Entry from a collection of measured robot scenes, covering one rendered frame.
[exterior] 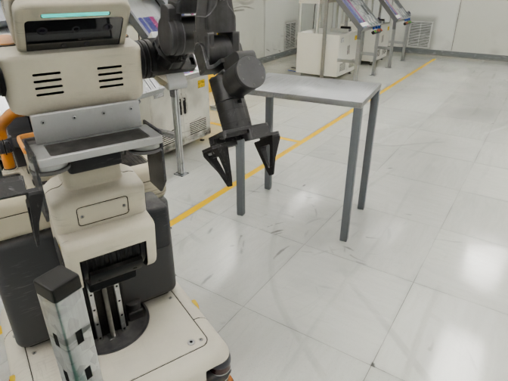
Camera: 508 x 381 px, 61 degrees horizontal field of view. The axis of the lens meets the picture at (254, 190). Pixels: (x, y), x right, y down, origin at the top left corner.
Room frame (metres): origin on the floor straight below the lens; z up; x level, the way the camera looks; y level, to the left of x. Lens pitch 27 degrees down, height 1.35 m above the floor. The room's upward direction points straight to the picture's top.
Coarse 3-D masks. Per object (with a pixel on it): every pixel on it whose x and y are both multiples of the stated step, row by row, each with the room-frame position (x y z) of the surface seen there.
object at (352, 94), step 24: (264, 96) 2.26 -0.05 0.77; (288, 96) 2.19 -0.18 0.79; (312, 96) 2.14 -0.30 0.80; (336, 96) 2.14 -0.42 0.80; (360, 96) 2.14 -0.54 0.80; (360, 120) 2.03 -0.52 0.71; (240, 144) 2.32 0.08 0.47; (240, 168) 2.32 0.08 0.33; (240, 192) 2.32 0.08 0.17; (360, 192) 2.41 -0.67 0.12
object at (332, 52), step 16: (304, 0) 6.41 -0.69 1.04; (320, 0) 6.29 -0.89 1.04; (336, 0) 6.15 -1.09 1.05; (352, 0) 6.39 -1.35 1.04; (320, 16) 7.00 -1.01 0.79; (336, 16) 6.85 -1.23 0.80; (352, 16) 6.02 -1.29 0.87; (368, 16) 6.40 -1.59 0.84; (304, 32) 6.47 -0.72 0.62; (320, 32) 6.47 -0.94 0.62; (336, 32) 6.47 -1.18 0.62; (352, 32) 6.49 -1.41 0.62; (304, 48) 6.39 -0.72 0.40; (320, 48) 6.26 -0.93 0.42; (336, 48) 6.12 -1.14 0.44; (352, 48) 6.53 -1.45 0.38; (304, 64) 6.39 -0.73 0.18; (320, 64) 6.25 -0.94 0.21; (336, 64) 6.11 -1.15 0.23; (352, 64) 6.59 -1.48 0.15
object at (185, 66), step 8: (152, 40) 1.04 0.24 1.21; (160, 48) 0.99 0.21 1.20; (160, 56) 0.99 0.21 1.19; (168, 56) 0.99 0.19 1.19; (176, 56) 0.99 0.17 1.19; (184, 56) 1.02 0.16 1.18; (192, 56) 1.06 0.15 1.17; (160, 64) 1.01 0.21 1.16; (168, 64) 1.00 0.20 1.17; (176, 64) 1.00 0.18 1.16; (184, 64) 1.04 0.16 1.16; (192, 64) 1.06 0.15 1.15; (152, 72) 0.99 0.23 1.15; (160, 72) 1.00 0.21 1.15; (168, 72) 1.01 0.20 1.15; (176, 72) 1.03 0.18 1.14
